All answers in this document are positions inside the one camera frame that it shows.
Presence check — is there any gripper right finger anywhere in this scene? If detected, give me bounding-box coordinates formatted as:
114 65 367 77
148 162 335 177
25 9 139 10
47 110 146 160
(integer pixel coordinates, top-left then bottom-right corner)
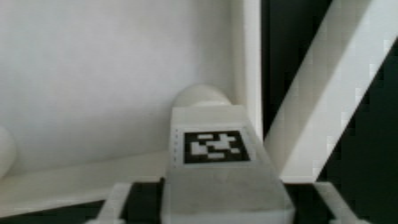
315 182 372 224

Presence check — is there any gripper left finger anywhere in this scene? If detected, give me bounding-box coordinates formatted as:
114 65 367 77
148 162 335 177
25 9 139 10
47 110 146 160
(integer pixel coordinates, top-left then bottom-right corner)
88 183 132 224

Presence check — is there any white table leg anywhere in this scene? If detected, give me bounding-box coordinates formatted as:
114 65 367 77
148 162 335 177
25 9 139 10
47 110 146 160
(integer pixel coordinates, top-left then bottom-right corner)
160 85 295 224

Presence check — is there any white square table top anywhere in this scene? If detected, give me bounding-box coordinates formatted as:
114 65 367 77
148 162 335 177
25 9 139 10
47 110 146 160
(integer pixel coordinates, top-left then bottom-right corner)
0 0 262 217

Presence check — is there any white U-shaped fence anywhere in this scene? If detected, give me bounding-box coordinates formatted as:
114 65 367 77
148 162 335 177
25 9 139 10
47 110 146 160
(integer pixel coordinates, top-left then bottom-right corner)
265 0 398 183

